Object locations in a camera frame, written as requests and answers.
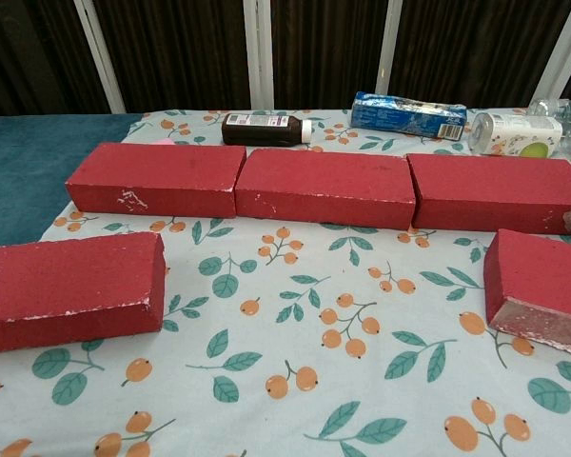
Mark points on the dark pleated backdrop curtain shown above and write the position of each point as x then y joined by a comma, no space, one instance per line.
185,47

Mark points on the brown medicine bottle white cap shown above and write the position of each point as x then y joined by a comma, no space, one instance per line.
261,131

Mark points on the clear bottle with white label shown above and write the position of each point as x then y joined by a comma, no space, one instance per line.
514,133

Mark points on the white metal frame post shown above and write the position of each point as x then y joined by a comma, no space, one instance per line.
389,47
564,52
100,57
259,52

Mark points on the red block with worn end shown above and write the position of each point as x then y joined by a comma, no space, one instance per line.
533,271

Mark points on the blue toothpaste box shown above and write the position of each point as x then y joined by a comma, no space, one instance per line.
404,116

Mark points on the floral fruit print tablecloth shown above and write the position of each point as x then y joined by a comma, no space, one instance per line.
285,333

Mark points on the red block with chipped corner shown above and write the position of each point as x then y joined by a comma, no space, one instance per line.
495,190

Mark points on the teal table cover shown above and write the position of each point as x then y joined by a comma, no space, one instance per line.
24,166

